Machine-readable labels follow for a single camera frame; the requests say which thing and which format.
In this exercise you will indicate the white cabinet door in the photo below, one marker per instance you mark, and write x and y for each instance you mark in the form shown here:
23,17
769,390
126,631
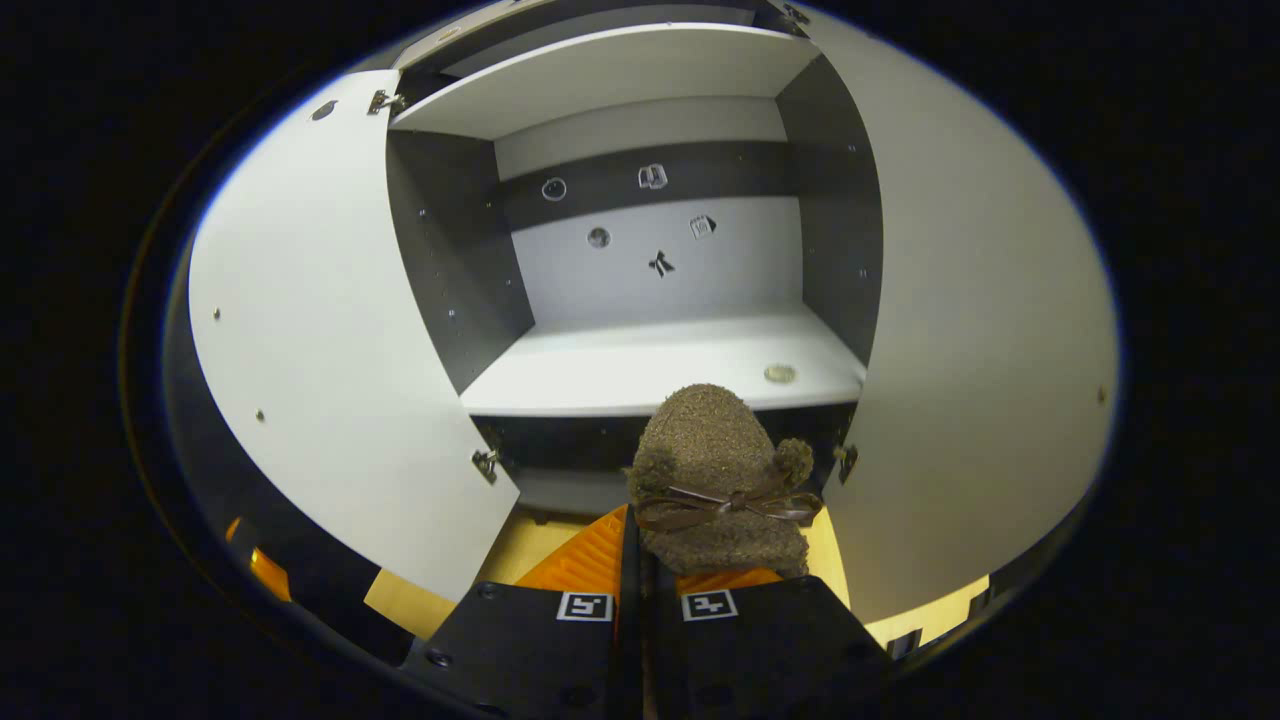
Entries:
330,330
980,350

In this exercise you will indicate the white shoe cabinet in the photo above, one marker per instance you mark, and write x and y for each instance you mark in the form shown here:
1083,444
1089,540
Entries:
640,360

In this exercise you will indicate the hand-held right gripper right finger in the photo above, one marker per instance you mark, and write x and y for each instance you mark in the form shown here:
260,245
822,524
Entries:
770,650

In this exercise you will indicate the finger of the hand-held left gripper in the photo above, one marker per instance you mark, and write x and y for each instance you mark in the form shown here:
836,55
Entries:
232,528
270,575

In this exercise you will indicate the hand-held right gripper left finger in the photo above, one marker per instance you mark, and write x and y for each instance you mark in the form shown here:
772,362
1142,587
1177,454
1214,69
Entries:
530,650

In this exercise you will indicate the brown fuzzy shoe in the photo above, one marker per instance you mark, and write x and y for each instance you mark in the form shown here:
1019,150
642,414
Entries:
710,450

